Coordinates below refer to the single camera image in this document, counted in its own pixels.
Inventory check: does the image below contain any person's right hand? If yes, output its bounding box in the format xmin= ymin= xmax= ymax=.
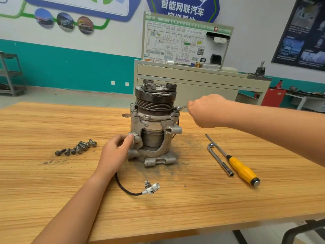
xmin=187 ymin=94 xmax=230 ymax=129

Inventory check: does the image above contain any person's left hand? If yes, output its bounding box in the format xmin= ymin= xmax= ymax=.
xmin=93 ymin=133 xmax=135 ymax=180

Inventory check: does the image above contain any grey metal compressor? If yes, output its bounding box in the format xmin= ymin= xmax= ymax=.
xmin=115 ymin=79 xmax=183 ymax=196

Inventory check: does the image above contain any person's left forearm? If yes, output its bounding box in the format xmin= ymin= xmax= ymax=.
xmin=31 ymin=170 xmax=110 ymax=244

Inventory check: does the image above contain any person's right forearm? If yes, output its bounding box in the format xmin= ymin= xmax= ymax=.
xmin=221 ymin=101 xmax=325 ymax=168

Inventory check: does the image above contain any silver L-shaped socket wrench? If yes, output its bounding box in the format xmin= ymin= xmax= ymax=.
xmin=207 ymin=143 xmax=235 ymax=177

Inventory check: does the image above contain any beige workbench cabinet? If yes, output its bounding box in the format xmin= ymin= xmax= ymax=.
xmin=133 ymin=59 xmax=272 ymax=107

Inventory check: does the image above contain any small black device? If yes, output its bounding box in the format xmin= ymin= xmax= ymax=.
xmin=254 ymin=61 xmax=267 ymax=77

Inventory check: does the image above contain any red cabinet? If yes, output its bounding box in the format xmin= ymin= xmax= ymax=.
xmin=261 ymin=88 xmax=286 ymax=108

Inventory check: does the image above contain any white wiring display board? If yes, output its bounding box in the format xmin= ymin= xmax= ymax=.
xmin=142 ymin=11 xmax=235 ymax=67

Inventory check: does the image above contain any grey metal shelf cart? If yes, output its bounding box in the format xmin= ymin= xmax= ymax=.
xmin=0 ymin=52 xmax=27 ymax=97

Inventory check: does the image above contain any blue rounded infographic panel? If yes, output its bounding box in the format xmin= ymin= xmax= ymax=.
xmin=21 ymin=0 xmax=142 ymax=22

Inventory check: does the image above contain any yellow handled screwdriver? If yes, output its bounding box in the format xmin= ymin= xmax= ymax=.
xmin=205 ymin=134 xmax=261 ymax=187

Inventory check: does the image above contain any blue hexagon wall sign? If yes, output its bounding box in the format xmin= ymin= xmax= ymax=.
xmin=146 ymin=0 xmax=220 ymax=23

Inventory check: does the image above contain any dark wall poster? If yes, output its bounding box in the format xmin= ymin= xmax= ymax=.
xmin=271 ymin=0 xmax=325 ymax=70

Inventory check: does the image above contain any round photo wall decal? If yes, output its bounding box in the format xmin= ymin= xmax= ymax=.
xmin=56 ymin=12 xmax=75 ymax=32
xmin=35 ymin=8 xmax=55 ymax=29
xmin=77 ymin=16 xmax=94 ymax=35

